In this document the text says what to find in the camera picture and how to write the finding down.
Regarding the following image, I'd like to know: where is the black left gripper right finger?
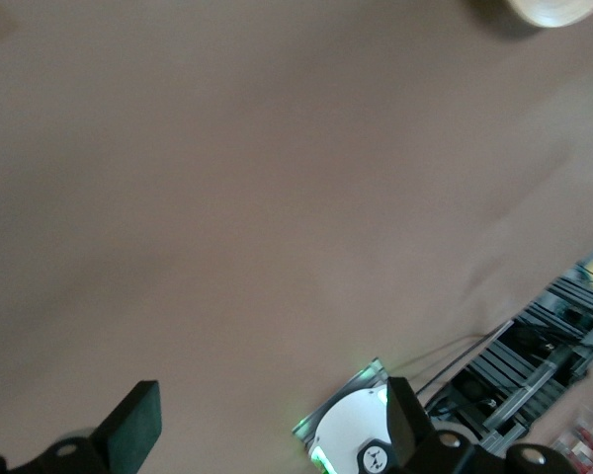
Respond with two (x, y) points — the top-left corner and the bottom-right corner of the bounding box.
(383, 376), (582, 474)

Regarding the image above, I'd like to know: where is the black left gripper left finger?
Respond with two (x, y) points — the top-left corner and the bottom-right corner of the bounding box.
(0, 379), (164, 474)

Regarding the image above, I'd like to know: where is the round wooden plate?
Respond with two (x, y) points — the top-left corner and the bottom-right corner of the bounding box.
(466, 0), (593, 30)

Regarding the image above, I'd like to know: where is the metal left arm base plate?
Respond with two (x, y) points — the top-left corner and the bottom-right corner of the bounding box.
(291, 356), (392, 474)

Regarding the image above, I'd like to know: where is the black cable on table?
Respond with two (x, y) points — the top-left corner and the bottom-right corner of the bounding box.
(388, 333), (514, 397)

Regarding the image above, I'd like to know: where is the aluminium profile frame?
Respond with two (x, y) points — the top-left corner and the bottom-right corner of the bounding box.
(422, 239), (593, 458)

